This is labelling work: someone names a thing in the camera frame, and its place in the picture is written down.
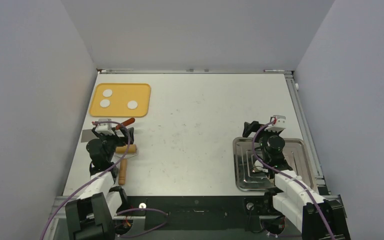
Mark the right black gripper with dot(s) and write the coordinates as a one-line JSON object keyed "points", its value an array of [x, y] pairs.
{"points": [[251, 128]]}

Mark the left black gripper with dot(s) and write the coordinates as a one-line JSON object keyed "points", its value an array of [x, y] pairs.
{"points": [[120, 140]]}

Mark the wooden rolling pin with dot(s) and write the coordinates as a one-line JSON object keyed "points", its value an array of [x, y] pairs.
{"points": [[124, 154]]}

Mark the white dough piece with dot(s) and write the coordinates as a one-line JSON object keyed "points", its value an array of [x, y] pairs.
{"points": [[257, 166]]}

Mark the stainless steel tray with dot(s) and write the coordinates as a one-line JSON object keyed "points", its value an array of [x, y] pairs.
{"points": [[247, 180]]}

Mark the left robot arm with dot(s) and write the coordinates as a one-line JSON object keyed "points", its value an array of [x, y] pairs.
{"points": [[91, 215]]}

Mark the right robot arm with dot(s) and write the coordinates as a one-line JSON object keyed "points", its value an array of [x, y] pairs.
{"points": [[315, 216]]}

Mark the white dough disc lower left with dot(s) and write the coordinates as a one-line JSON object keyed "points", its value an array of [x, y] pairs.
{"points": [[105, 103]]}

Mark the white dough disc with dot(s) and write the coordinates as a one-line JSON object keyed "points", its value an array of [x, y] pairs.
{"points": [[107, 93], [132, 105], [105, 103]]}

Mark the white dough disc right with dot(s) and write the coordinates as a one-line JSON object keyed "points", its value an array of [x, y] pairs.
{"points": [[132, 105]]}

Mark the white dough disc upper left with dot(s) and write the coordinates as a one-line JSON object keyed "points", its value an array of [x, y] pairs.
{"points": [[107, 93]]}

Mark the yellow plastic tray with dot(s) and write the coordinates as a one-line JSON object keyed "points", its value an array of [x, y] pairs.
{"points": [[122, 93]]}

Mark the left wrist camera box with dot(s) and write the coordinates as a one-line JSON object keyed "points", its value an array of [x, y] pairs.
{"points": [[105, 127]]}

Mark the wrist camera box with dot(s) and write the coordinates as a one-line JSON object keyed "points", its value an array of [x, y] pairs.
{"points": [[105, 127], [279, 123]]}

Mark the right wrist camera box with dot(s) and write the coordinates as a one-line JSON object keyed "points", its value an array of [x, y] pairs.
{"points": [[279, 123]]}

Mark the aluminium frame rail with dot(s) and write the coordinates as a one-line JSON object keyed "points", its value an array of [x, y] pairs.
{"points": [[320, 183]]}

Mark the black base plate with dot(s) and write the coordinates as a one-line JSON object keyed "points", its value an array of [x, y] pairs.
{"points": [[207, 213]]}

